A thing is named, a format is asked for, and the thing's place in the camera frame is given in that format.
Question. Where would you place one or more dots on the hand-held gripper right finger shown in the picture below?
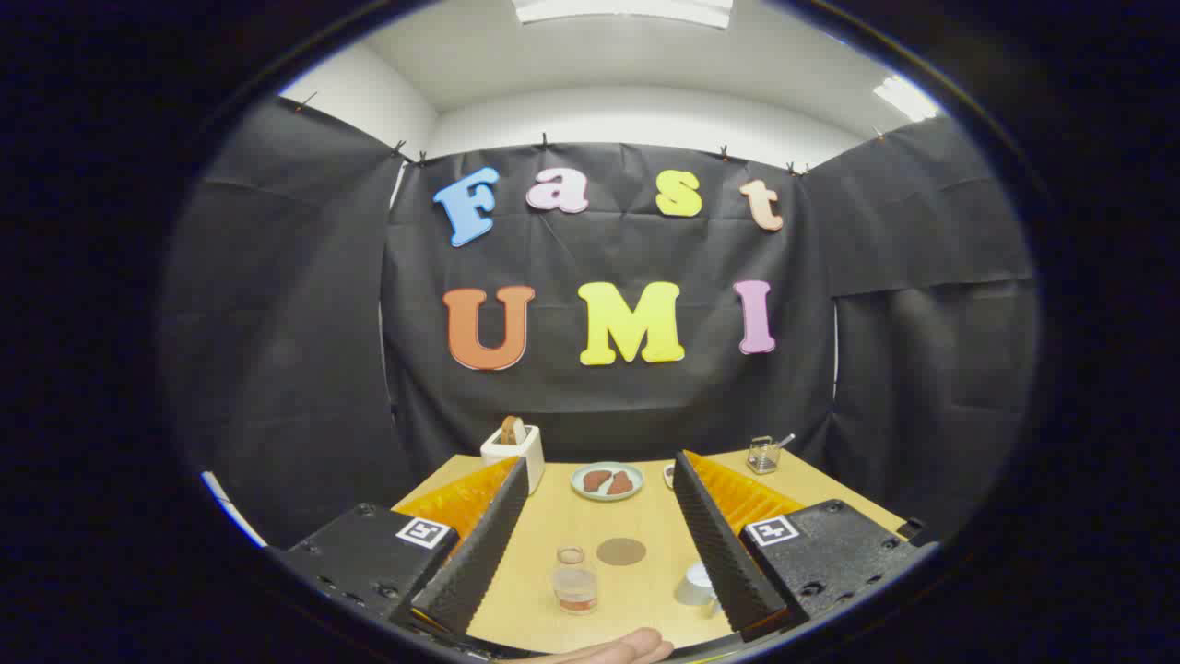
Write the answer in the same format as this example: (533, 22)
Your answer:
(714, 544)

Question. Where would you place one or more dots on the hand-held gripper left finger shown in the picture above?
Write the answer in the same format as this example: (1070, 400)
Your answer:
(489, 544)

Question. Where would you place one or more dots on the white cup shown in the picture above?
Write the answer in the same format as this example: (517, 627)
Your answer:
(693, 586)

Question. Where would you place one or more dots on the round brown coaster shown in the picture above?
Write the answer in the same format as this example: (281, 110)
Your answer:
(620, 551)

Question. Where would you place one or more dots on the clear juice bottle red collar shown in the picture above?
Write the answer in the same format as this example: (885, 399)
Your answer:
(575, 590)

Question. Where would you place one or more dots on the wooden table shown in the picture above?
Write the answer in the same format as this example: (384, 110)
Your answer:
(636, 521)

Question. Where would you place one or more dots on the white toaster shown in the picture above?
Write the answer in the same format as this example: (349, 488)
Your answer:
(518, 459)

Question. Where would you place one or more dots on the brown meat piece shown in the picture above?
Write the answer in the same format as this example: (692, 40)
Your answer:
(595, 480)
(621, 484)

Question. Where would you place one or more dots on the bread slice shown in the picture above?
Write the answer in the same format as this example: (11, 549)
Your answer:
(512, 431)

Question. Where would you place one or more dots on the pale green plate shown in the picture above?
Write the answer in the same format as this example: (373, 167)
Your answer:
(604, 496)

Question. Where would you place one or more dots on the black backdrop cloth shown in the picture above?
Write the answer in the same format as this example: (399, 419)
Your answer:
(608, 406)

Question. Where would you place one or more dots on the black clamp block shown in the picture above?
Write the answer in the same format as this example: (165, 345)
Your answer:
(911, 529)

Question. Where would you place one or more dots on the long ceiling light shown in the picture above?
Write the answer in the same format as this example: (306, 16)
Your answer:
(905, 98)
(627, 9)

